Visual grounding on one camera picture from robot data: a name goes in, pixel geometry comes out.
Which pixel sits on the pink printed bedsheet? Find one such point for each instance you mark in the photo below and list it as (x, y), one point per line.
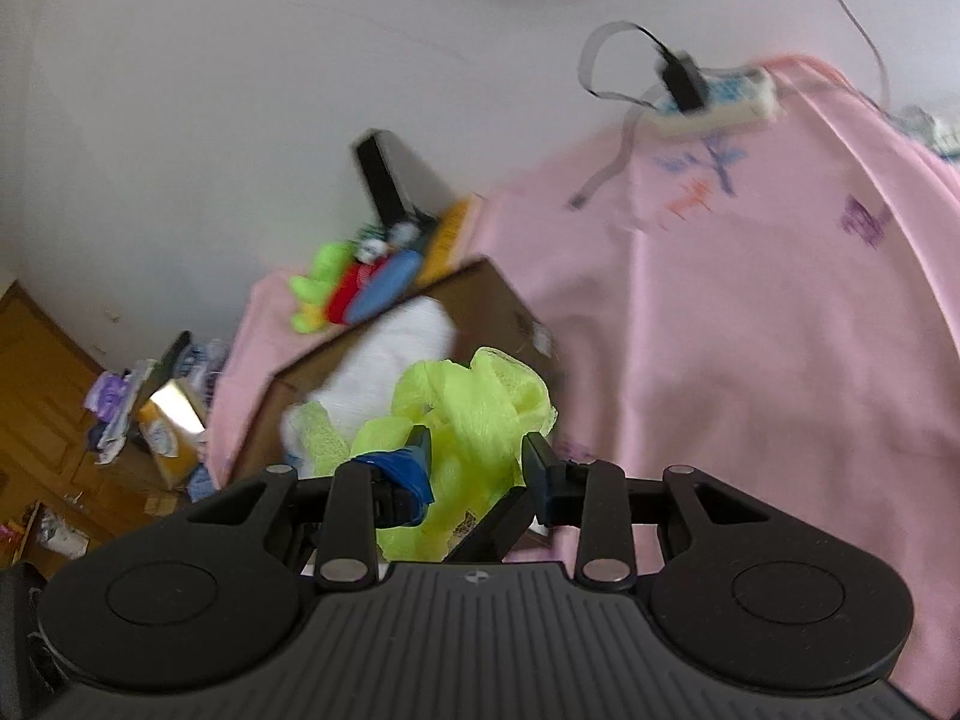
(750, 315)

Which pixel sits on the yellow book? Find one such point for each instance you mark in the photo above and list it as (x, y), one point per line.
(450, 232)

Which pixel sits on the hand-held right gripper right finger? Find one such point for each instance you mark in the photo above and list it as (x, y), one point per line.
(536, 465)

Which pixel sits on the black smartphone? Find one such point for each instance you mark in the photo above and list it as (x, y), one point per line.
(382, 180)

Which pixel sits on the yellow carton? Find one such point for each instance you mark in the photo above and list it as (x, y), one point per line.
(176, 457)

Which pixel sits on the blue white cloth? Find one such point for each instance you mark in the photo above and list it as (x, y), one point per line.
(201, 361)

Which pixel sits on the white fluffy plush toy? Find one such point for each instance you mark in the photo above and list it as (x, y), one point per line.
(390, 360)

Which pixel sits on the brown cardboard box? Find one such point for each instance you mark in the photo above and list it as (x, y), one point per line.
(487, 300)

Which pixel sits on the small panda plush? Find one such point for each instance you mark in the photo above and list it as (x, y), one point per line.
(371, 247)

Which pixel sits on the white power strip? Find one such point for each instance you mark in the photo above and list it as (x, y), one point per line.
(735, 101)

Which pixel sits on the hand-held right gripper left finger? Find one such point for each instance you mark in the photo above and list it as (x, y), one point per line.
(401, 469)

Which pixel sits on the blue glasses case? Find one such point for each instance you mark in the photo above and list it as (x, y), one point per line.
(386, 281)

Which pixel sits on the green plush toy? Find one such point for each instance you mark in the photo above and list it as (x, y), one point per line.
(322, 277)

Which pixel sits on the neon green mesh sponge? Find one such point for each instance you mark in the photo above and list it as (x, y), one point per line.
(465, 405)

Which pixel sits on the red plush toy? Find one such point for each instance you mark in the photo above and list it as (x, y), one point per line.
(349, 296)

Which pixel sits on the black charger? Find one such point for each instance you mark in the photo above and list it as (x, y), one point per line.
(684, 82)

